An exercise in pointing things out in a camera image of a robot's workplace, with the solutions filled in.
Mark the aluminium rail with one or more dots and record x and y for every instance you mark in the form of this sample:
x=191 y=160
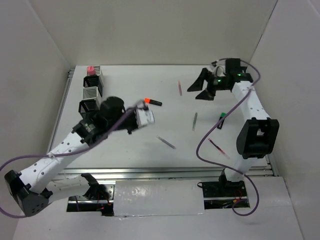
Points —
x=259 y=132
x=142 y=173

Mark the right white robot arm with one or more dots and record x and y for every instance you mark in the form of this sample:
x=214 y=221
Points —
x=231 y=176

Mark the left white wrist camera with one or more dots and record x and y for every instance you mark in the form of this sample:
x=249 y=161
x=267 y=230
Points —
x=144 y=116

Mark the green capped black highlighter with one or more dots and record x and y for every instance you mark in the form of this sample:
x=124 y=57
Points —
x=221 y=122

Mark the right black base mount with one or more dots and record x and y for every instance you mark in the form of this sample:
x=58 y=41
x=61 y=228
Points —
x=217 y=197

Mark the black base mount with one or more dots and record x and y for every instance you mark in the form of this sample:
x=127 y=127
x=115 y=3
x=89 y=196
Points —
x=97 y=198
x=217 y=197

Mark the black slotted container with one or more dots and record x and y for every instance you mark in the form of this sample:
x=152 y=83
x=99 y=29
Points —
x=94 y=81
x=88 y=108

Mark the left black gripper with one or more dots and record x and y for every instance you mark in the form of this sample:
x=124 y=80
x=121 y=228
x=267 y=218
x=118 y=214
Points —
x=135 y=125

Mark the near black slotted container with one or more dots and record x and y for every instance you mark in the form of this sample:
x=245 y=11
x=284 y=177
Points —
x=88 y=108

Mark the aluminium front rail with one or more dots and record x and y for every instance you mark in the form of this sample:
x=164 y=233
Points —
x=142 y=173

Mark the orange capped black highlighter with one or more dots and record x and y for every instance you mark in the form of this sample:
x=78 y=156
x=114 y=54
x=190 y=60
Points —
x=153 y=102

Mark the far black slotted container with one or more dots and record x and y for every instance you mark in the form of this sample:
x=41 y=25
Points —
x=94 y=81

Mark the grey green pen refill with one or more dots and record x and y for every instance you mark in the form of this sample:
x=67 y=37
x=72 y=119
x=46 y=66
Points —
x=194 y=121

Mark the red pen refill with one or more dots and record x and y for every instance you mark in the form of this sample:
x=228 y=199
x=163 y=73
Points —
x=217 y=147

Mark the far white slotted container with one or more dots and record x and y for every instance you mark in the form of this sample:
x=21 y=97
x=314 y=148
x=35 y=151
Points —
x=98 y=71

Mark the purple pen refill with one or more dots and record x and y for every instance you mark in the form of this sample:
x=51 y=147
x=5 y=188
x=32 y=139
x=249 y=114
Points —
x=166 y=142

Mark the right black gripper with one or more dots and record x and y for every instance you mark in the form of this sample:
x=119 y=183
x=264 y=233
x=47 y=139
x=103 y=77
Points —
x=205 y=95

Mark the pink glue stick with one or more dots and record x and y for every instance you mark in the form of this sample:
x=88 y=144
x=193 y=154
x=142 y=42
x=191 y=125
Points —
x=90 y=70

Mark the pink pen refill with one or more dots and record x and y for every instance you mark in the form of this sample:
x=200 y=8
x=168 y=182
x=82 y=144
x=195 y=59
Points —
x=180 y=89

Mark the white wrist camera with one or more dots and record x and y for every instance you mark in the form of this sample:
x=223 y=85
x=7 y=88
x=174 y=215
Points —
x=218 y=69
x=144 y=116

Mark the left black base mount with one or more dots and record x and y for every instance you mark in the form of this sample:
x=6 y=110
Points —
x=97 y=198

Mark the white slotted container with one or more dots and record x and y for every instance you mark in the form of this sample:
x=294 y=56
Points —
x=92 y=93
x=98 y=71

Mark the white foil cover plate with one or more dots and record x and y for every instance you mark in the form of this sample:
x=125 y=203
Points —
x=158 y=198

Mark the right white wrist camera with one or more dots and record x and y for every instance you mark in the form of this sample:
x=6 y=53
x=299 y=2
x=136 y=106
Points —
x=218 y=69

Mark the aluminium right rail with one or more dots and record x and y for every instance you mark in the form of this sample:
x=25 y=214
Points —
x=259 y=132

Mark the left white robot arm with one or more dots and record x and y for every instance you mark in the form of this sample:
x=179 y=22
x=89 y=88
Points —
x=34 y=188

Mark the near white slotted container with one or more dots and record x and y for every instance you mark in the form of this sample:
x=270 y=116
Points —
x=92 y=93

